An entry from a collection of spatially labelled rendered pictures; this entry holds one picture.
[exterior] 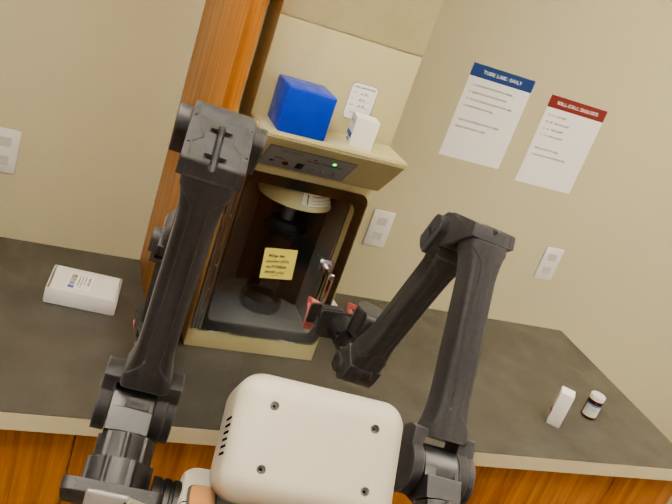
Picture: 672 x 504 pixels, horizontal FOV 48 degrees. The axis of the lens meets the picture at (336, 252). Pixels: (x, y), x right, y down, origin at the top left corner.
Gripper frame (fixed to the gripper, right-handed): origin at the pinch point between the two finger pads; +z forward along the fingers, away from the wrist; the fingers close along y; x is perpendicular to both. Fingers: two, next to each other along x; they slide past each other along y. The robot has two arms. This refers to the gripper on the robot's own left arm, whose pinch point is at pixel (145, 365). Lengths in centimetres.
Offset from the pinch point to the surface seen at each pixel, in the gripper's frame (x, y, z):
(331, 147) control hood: -29, 22, -41
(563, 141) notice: -120, 77, -46
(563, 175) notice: -125, 77, -36
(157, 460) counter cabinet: -8.7, 6.8, 26.8
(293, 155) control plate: -23, 26, -36
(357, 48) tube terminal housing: -32, 34, -59
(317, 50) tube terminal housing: -24, 34, -57
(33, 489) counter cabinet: 13.5, 6.7, 35.9
